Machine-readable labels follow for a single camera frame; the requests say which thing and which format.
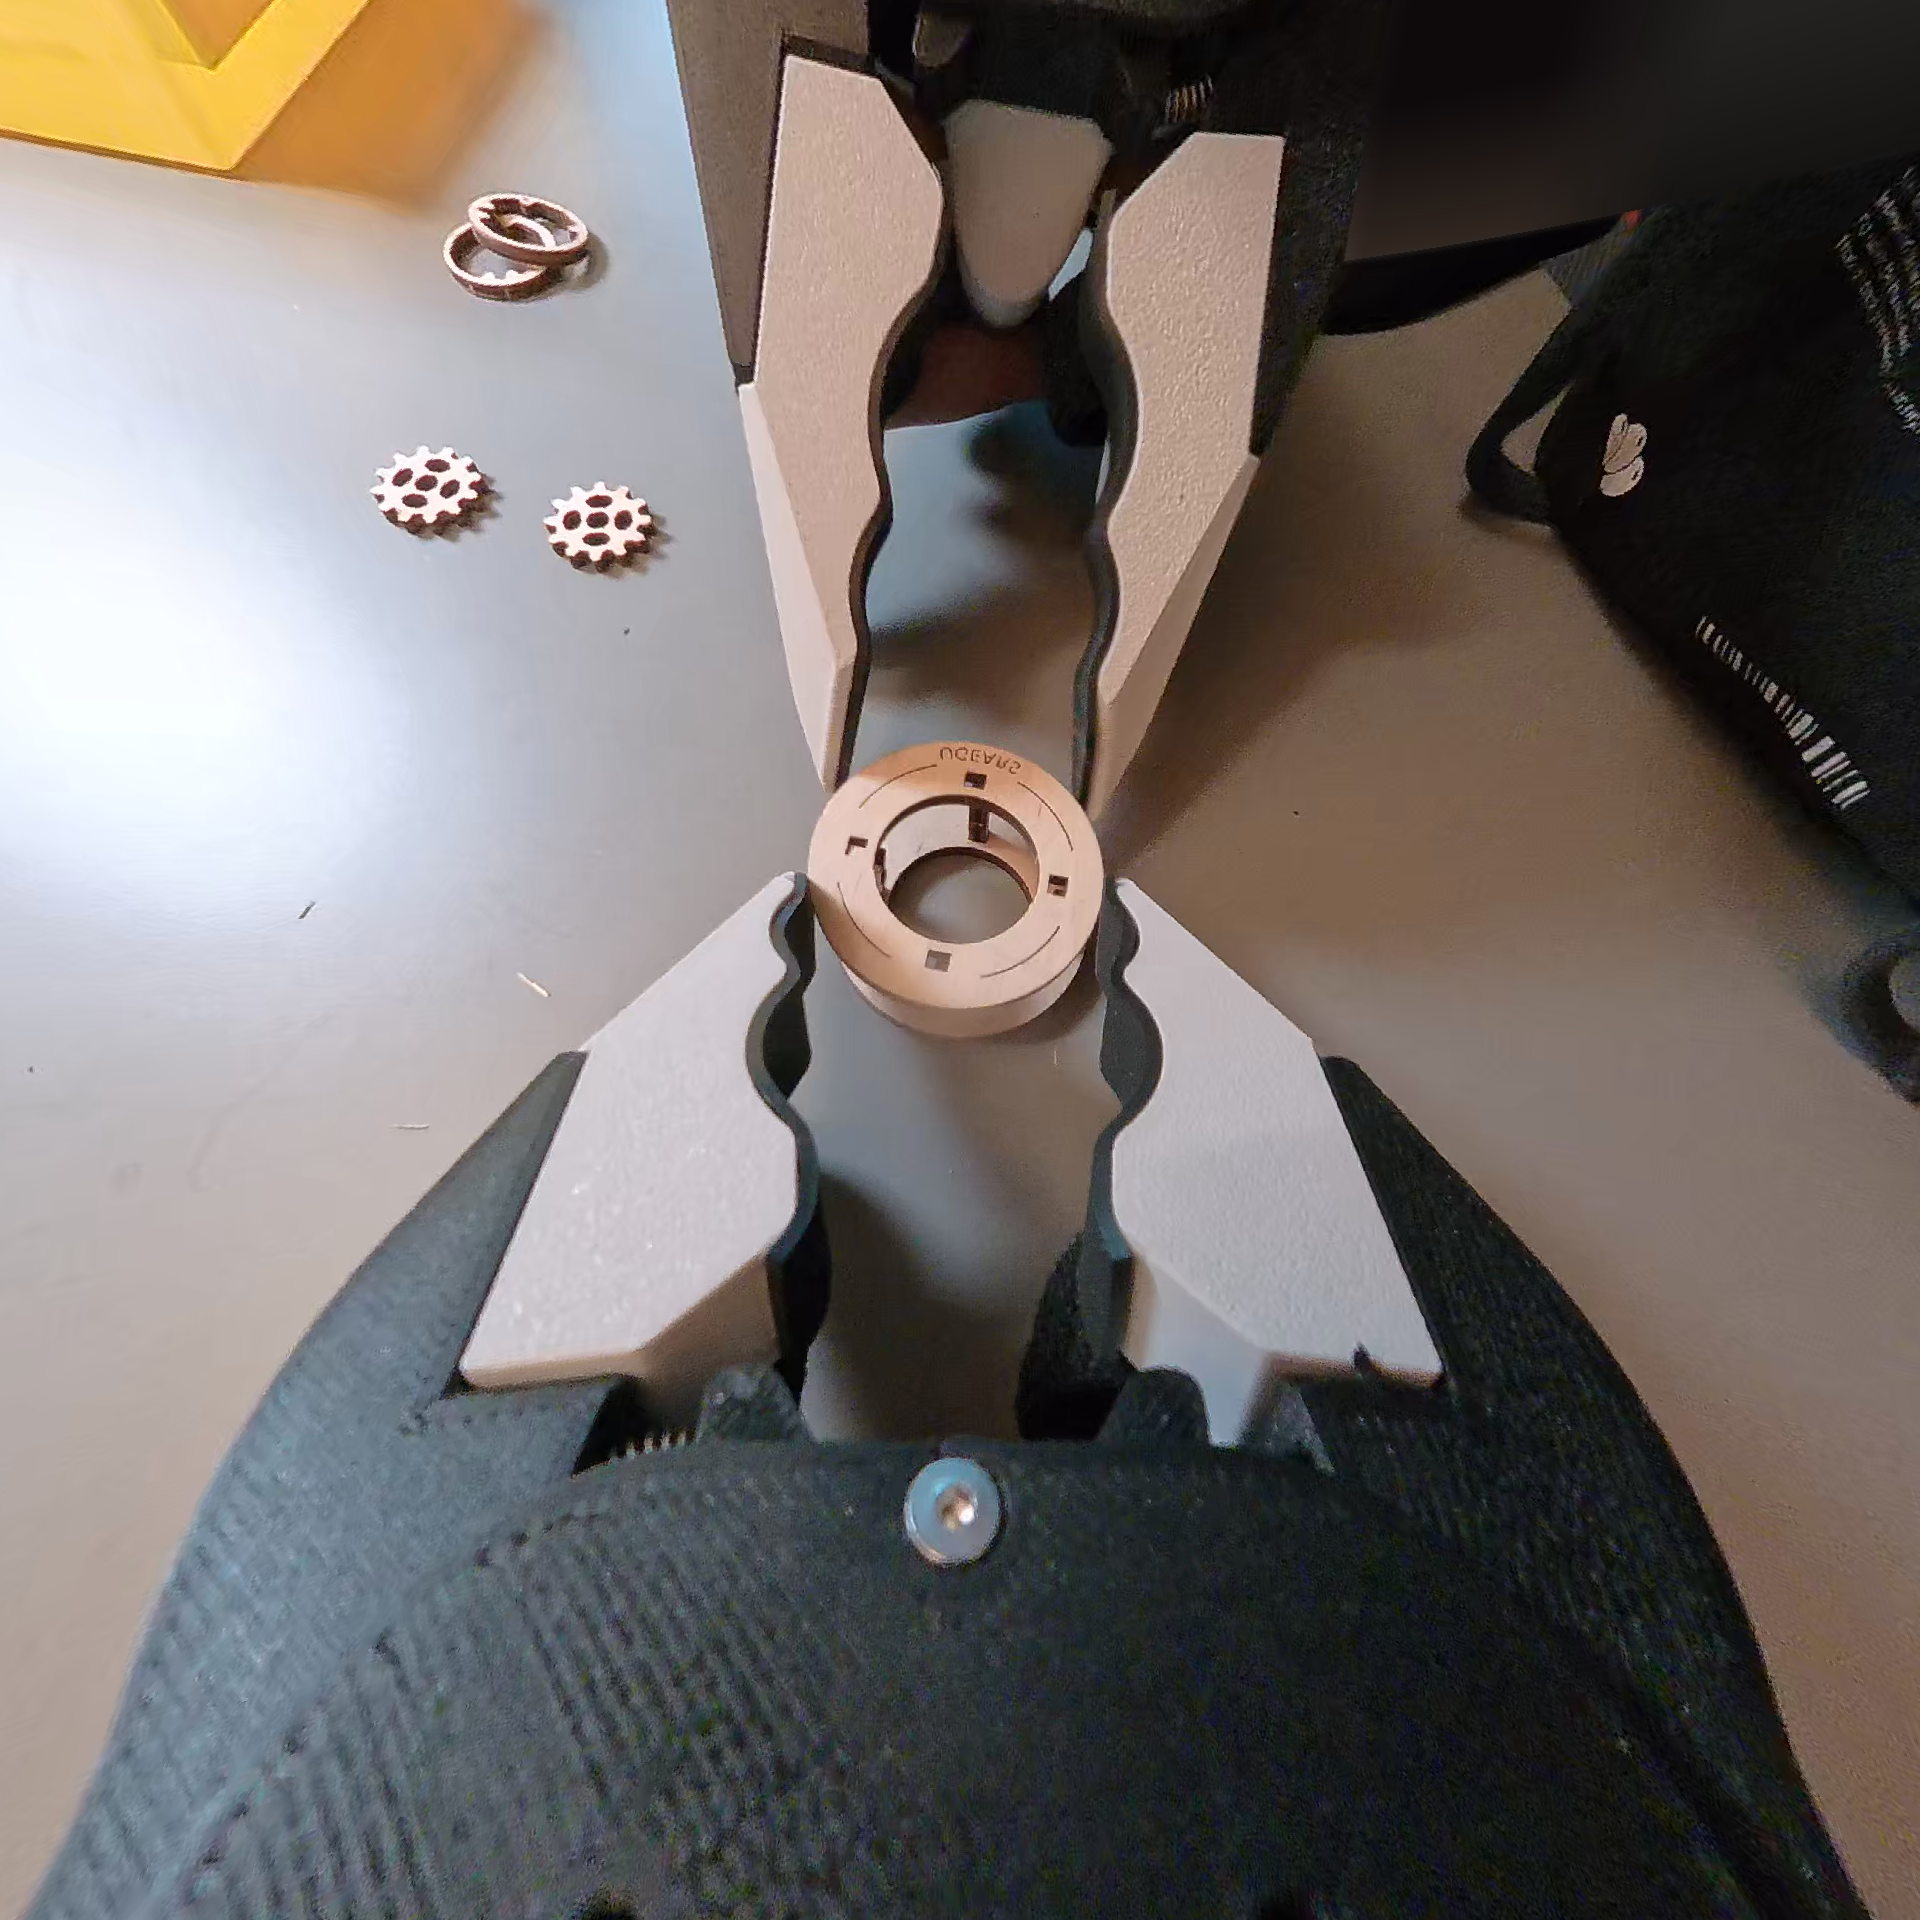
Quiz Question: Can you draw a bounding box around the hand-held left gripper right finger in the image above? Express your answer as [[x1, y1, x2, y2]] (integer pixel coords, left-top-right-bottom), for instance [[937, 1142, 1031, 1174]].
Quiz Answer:
[[1079, 878, 1448, 1449]]

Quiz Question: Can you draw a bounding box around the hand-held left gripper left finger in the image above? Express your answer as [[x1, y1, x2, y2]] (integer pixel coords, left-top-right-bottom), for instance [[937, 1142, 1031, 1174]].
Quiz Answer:
[[456, 871, 827, 1398]]

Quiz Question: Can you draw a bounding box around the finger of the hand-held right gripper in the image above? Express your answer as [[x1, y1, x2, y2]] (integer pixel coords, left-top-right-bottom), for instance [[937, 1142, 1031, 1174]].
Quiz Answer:
[[1079, 134, 1288, 816], [737, 49, 950, 794]]

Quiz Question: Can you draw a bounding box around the wooden spool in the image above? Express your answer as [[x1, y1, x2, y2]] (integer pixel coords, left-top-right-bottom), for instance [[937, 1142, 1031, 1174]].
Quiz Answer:
[[806, 736, 1109, 1040]]

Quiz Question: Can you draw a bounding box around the person's right forearm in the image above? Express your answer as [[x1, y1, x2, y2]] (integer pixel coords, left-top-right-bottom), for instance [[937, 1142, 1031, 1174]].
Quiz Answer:
[[1327, 0, 1920, 339]]

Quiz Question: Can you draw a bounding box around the person's right hand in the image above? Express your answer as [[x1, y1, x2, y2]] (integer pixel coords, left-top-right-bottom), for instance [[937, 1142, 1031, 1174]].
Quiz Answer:
[[901, 325, 1048, 424]]

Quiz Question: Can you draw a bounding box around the wooden gear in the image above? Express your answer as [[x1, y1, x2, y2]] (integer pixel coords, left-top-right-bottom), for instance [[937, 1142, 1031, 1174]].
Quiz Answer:
[[373, 442, 496, 543], [543, 480, 657, 576]]

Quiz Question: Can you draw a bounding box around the person's black hoodie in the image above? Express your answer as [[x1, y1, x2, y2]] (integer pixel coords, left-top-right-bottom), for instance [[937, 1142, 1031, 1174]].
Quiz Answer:
[[1468, 158, 1920, 1114]]

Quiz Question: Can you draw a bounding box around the yellow plastic bin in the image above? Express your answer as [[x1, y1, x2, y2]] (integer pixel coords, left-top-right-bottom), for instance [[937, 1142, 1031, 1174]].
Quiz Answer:
[[0, 0, 518, 197]]

